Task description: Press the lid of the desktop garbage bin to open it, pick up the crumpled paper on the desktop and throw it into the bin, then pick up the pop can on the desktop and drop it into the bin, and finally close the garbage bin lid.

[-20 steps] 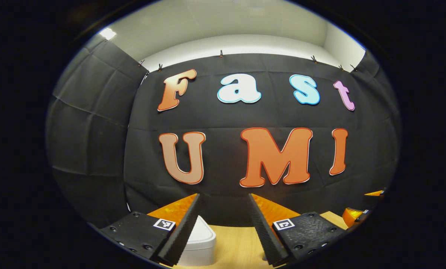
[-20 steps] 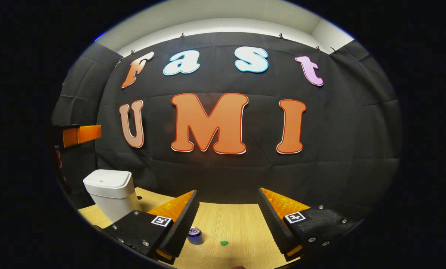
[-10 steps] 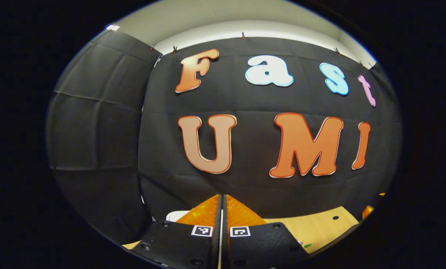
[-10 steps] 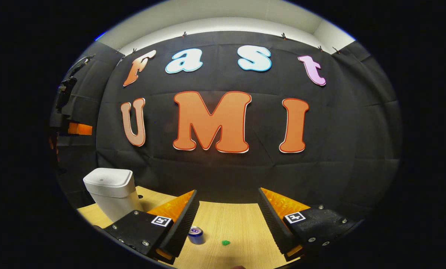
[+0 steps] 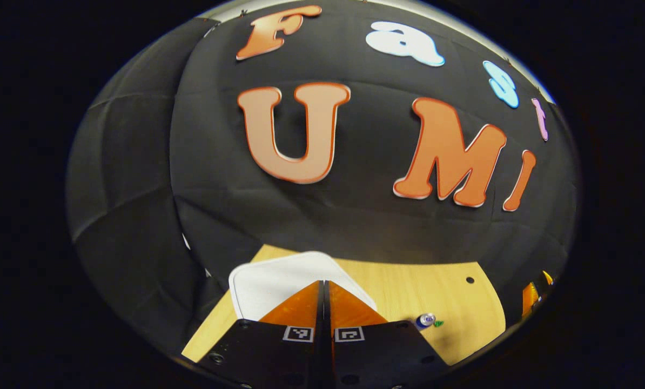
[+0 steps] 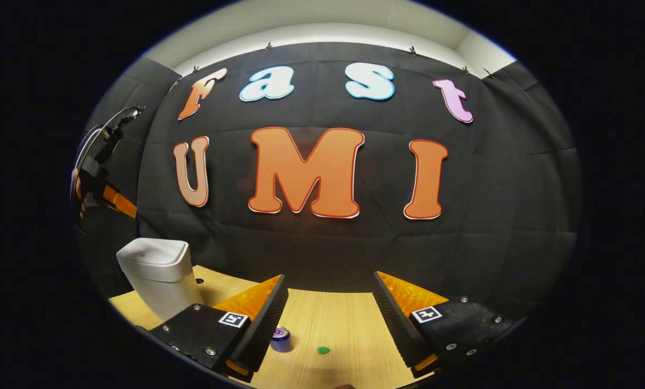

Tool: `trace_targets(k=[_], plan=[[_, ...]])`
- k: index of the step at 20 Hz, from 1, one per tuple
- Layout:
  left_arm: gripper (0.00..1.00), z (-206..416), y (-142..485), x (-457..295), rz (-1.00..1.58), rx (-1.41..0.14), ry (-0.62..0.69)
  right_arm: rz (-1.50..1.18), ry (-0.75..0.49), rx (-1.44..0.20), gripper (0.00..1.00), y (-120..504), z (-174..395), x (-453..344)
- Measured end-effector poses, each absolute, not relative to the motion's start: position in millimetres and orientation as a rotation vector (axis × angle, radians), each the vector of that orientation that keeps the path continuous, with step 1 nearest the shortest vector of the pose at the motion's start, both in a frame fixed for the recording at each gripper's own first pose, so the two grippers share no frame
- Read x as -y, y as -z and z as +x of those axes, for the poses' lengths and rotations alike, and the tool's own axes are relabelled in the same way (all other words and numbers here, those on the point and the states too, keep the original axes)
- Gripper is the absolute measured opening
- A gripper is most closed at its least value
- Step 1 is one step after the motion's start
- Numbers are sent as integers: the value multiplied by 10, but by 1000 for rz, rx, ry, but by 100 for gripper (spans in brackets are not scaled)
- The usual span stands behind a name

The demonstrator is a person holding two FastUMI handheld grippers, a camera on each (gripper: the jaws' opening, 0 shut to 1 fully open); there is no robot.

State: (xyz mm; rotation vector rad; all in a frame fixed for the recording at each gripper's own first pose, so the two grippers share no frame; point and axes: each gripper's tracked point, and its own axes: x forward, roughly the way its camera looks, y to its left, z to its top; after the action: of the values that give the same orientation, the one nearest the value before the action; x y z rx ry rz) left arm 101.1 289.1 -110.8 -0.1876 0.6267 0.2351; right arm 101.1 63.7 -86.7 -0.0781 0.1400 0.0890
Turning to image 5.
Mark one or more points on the black backdrop cloth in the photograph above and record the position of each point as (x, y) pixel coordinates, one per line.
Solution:
(376, 162)

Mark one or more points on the white desktop garbage bin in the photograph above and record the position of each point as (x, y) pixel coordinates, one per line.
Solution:
(279, 275)

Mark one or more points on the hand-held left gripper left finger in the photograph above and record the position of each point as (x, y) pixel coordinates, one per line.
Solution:
(317, 351)

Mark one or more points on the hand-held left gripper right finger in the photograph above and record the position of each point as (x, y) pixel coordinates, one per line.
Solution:
(333, 351)

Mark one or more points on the blue pop can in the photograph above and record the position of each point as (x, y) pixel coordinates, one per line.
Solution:
(424, 321)

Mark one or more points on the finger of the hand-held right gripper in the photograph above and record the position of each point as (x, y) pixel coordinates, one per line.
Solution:
(530, 297)
(547, 278)

